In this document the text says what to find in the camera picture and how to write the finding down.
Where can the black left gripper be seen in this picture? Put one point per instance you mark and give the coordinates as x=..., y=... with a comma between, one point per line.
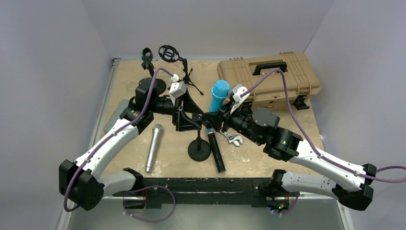
x=183, y=122

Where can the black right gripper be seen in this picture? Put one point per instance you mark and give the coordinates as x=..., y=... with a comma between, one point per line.
x=215, y=119

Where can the black microphone with mesh head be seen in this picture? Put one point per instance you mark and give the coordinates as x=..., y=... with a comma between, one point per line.
x=215, y=150

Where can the blue foam covered microphone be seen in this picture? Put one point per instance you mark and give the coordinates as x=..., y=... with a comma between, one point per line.
x=219, y=93

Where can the silver mesh head microphone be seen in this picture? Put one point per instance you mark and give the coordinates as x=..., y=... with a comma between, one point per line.
x=157, y=133

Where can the black round base mic stand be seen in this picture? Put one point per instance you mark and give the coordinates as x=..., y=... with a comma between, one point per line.
x=147, y=58

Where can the black tripod shock mount stand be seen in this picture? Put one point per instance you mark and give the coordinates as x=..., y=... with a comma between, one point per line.
x=171, y=55

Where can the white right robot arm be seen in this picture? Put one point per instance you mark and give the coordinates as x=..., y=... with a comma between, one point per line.
x=339, y=179

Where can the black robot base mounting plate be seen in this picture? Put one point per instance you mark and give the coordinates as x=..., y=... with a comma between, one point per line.
x=255, y=192

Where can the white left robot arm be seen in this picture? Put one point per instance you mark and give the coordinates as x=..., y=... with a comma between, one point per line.
x=81, y=181

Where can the tan plastic tool case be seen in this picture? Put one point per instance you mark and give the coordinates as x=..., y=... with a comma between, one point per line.
x=292, y=79

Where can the red handled adjustable wrench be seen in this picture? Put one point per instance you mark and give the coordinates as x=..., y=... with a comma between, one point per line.
x=237, y=140

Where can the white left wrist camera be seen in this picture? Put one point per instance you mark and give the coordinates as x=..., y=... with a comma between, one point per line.
x=177, y=88

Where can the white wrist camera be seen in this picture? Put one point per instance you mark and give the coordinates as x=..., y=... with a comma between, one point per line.
x=238, y=94
x=177, y=88

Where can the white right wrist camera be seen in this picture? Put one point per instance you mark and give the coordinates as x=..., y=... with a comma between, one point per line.
x=238, y=94

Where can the aluminium table frame rails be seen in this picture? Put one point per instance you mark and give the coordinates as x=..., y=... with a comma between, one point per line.
x=64, y=217

